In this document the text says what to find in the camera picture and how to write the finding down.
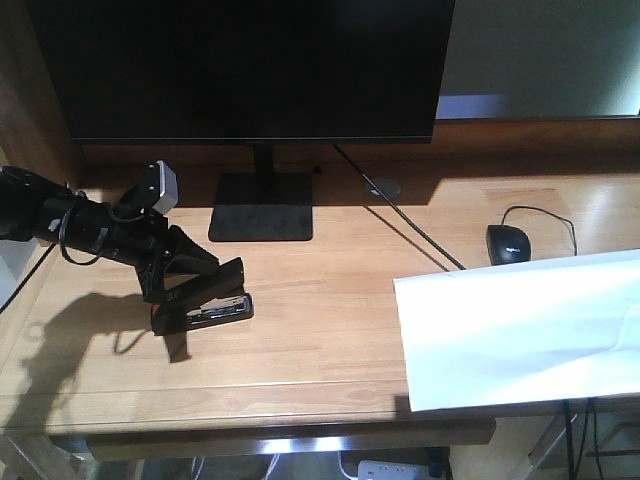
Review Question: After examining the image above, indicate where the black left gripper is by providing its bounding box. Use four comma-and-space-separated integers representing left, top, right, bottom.
104, 209, 219, 304

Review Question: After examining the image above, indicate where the black stapler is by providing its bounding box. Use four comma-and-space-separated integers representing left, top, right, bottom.
150, 258, 254, 336

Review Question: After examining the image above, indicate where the white paper sheet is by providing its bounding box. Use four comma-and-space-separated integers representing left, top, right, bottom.
394, 250, 639, 412

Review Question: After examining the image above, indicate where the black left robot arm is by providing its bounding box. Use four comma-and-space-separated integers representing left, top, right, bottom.
1, 160, 219, 303

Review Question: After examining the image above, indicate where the white power strip under desk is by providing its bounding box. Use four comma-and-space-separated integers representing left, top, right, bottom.
357, 460, 430, 480

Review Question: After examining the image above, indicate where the black computer monitor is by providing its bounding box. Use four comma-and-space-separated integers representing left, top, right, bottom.
27, 1, 454, 242

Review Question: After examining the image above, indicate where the black computer mouse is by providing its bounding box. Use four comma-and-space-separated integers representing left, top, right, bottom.
486, 224, 532, 266

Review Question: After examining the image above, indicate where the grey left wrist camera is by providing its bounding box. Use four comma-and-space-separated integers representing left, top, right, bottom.
116, 160, 179, 220

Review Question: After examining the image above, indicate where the black monitor cable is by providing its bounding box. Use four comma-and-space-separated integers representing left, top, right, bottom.
331, 143, 466, 271

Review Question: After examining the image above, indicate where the grey desk cable grommet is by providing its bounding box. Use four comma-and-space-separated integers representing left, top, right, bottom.
366, 178, 402, 198

